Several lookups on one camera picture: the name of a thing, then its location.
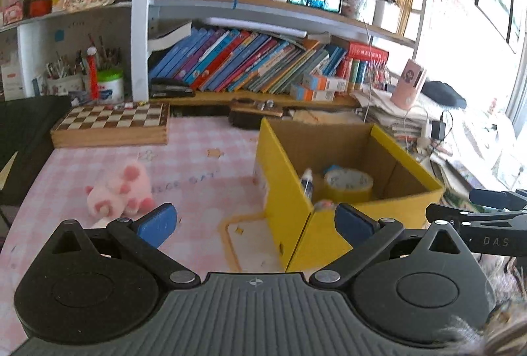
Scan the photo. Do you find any yellow tape roll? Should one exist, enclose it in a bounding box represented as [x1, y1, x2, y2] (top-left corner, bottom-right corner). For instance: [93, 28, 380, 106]
[323, 167, 374, 204]

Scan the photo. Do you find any blue object in box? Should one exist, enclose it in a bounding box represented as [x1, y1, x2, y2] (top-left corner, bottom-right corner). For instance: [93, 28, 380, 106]
[323, 165, 342, 175]

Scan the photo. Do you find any pink plush pig toy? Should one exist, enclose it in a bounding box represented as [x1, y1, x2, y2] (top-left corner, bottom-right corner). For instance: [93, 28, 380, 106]
[86, 159, 155, 220]

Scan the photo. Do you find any small white glue bottle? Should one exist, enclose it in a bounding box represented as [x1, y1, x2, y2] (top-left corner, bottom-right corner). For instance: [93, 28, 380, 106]
[300, 168, 314, 201]

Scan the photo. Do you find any pink checkered table mat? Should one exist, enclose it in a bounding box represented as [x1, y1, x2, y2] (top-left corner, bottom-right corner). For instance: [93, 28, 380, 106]
[0, 114, 290, 353]

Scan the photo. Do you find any yellow cardboard box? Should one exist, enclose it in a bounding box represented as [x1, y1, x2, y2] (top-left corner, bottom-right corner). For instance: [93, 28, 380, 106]
[255, 119, 444, 272]

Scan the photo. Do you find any black power adapter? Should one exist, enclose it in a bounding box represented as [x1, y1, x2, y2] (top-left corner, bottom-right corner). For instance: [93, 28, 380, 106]
[430, 120, 447, 142]

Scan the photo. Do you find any wooden chess board box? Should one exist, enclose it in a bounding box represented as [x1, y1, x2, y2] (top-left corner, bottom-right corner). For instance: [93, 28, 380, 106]
[50, 104, 170, 148]

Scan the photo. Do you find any dark blue cap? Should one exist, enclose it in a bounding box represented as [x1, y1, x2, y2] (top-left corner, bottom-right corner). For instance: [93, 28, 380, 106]
[422, 80, 467, 109]

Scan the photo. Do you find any white jar green lid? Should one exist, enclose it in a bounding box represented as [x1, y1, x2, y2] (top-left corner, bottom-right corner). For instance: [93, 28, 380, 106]
[97, 68, 124, 104]

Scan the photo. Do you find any brown wooden box with knobs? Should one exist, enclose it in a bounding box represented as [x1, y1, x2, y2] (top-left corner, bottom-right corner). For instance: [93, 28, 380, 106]
[229, 98, 284, 130]

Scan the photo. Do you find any orange white medicine box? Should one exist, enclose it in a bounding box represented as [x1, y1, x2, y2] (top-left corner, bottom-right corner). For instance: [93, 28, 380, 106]
[302, 75, 348, 93]

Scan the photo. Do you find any black Yamaha keyboard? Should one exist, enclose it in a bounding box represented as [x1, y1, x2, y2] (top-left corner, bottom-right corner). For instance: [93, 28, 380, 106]
[0, 95, 70, 206]

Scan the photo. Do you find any white pen holder cup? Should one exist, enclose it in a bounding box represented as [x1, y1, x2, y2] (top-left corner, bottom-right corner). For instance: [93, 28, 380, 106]
[46, 74, 84, 95]

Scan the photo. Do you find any red white doll figure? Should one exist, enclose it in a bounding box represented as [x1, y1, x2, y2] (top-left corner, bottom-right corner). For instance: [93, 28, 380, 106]
[29, 0, 52, 18]

